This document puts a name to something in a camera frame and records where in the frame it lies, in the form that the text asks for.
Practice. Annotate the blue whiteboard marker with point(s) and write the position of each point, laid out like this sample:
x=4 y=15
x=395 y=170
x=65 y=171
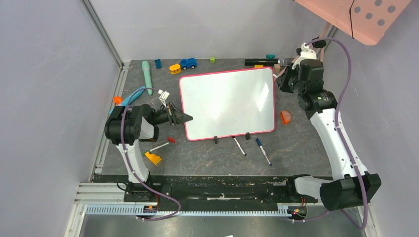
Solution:
x=263 y=151

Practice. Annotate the yellow orange plastic block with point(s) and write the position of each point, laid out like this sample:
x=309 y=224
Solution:
x=153 y=158

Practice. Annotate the white slotted cable duct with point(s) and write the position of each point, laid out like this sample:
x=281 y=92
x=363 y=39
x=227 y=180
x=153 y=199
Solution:
x=143 y=210

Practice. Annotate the large mint toy crayon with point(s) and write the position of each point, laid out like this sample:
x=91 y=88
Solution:
x=147 y=75

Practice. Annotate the dark blue small block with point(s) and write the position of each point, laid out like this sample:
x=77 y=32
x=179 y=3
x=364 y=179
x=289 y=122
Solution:
x=158 y=64

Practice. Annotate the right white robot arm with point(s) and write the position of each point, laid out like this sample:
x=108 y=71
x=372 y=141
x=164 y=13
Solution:
x=352 y=185

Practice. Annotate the yellow toy ring block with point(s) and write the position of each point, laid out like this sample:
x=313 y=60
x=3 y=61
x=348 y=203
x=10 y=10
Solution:
x=175 y=69

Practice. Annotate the orange semicircle toy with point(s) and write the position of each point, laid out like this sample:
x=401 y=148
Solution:
x=285 y=117

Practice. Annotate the pink perforated panel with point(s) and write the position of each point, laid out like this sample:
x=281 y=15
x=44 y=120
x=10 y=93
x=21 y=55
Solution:
x=366 y=21

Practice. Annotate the small orange toy piece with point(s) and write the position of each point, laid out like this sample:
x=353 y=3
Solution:
x=117 y=100

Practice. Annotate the black whiteboard marker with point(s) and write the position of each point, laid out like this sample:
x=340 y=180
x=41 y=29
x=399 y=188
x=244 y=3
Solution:
x=239 y=146

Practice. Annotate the green whiteboard marker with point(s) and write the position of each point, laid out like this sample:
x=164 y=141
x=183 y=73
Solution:
x=156 y=147

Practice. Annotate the blue toy car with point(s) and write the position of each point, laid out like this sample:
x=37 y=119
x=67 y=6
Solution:
x=190 y=63

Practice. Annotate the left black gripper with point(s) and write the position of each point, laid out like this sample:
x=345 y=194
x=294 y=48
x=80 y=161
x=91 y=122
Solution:
x=175 y=116

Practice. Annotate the black cylinder tube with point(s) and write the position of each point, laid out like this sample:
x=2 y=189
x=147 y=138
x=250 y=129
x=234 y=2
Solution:
x=264 y=62

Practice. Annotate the wooden small block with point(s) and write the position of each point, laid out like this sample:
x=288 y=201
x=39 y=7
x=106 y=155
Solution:
x=277 y=68

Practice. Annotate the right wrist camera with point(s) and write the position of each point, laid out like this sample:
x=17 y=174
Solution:
x=306 y=53

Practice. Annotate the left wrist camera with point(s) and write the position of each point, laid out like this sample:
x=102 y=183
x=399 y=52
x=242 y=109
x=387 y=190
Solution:
x=163 y=97

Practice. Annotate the pink framed whiteboard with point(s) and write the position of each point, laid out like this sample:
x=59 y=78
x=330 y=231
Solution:
x=229 y=103

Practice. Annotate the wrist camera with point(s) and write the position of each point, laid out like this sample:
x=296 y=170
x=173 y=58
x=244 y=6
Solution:
x=306 y=53
x=163 y=97

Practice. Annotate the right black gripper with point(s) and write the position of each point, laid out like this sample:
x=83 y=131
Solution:
x=283 y=81

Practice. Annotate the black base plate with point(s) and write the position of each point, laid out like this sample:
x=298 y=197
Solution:
x=218 y=193

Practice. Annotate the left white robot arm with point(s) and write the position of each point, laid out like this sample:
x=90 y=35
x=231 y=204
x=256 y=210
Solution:
x=126 y=127

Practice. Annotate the large blue toy crayon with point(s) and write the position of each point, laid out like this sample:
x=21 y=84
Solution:
x=132 y=97

